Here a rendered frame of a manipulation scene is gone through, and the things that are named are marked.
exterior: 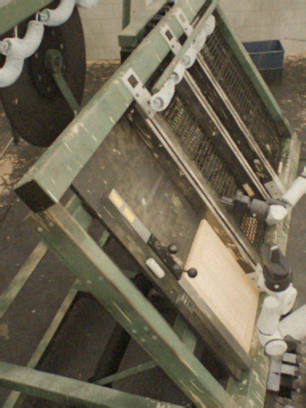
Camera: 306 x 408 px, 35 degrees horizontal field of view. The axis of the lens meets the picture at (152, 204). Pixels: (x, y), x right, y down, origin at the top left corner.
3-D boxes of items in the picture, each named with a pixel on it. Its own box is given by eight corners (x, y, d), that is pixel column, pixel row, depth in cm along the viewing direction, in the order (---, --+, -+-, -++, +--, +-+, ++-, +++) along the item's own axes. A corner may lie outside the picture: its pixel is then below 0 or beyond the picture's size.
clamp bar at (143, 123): (255, 296, 228) (303, 285, 214) (101, 91, 184) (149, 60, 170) (258, 280, 235) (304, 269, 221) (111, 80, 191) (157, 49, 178)
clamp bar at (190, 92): (268, 228, 264) (310, 215, 251) (143, 43, 221) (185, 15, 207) (270, 217, 272) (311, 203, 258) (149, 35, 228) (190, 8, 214)
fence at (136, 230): (241, 370, 198) (250, 369, 196) (100, 200, 163) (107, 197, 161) (243, 359, 202) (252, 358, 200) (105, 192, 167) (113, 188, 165)
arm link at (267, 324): (258, 296, 175) (249, 329, 187) (264, 318, 167) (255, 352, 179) (287, 296, 176) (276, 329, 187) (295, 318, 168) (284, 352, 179)
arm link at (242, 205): (233, 206, 232) (256, 213, 230) (229, 219, 225) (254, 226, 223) (238, 186, 223) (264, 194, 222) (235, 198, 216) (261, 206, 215)
